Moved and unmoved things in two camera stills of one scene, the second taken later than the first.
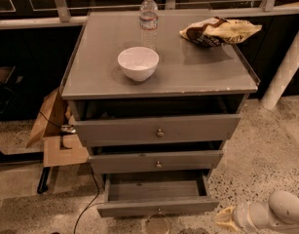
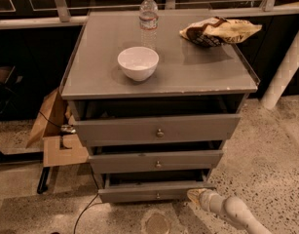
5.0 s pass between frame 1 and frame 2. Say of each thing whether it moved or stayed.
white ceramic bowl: stayed
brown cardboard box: stayed
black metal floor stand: stayed
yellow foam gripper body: moved
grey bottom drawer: moved
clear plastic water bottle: stayed
